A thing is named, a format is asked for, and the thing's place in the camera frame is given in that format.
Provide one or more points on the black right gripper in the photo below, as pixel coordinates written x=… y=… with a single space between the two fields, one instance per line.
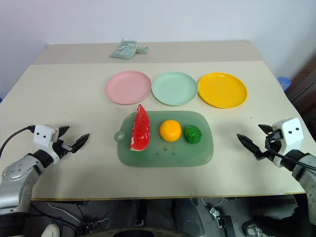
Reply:
x=267 y=155

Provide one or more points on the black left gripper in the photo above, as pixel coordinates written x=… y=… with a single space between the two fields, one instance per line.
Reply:
x=61 y=149

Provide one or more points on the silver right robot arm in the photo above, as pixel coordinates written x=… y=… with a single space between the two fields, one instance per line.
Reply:
x=303 y=172

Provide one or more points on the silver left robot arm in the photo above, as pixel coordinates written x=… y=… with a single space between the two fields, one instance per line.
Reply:
x=14 y=172

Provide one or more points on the yellow round plate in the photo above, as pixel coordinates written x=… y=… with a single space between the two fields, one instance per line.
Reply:
x=222 y=89

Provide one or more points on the green broccoli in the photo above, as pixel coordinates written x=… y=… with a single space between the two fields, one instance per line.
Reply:
x=192 y=134

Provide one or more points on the pink round plate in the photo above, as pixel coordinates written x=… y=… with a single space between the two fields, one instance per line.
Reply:
x=128 y=87

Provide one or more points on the orange fruit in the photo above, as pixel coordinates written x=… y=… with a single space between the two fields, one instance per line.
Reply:
x=169 y=130

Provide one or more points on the light green round plate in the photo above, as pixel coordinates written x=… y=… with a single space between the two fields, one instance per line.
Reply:
x=174 y=88

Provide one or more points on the blue bottle cap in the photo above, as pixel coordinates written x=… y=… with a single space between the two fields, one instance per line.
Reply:
x=284 y=83

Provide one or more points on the red watermelon slice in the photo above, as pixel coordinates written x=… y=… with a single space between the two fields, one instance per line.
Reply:
x=140 y=130

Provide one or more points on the dark brown wooden furniture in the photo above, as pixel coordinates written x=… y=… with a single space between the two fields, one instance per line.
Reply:
x=306 y=86

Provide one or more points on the translucent green cutting board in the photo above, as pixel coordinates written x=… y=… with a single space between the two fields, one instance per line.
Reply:
x=170 y=155

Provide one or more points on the patterned grey shoe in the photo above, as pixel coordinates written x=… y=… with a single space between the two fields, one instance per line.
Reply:
x=254 y=229

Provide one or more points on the white shoe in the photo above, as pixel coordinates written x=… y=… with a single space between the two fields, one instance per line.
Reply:
x=51 y=230

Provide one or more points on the crumpled plastic bag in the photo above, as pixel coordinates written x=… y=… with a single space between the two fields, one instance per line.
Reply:
x=123 y=50

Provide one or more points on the dark rounded shape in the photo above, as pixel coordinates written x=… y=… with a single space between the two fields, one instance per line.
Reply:
x=188 y=217

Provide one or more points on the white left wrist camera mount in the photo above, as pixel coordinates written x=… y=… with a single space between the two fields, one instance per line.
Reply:
x=44 y=138

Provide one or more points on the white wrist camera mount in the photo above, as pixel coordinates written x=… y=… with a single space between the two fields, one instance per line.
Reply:
x=44 y=138
x=291 y=133

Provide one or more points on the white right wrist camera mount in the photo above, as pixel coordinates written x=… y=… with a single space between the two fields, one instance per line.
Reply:
x=291 y=133

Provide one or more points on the black metal bracket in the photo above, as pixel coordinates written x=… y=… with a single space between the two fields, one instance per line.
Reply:
x=223 y=221

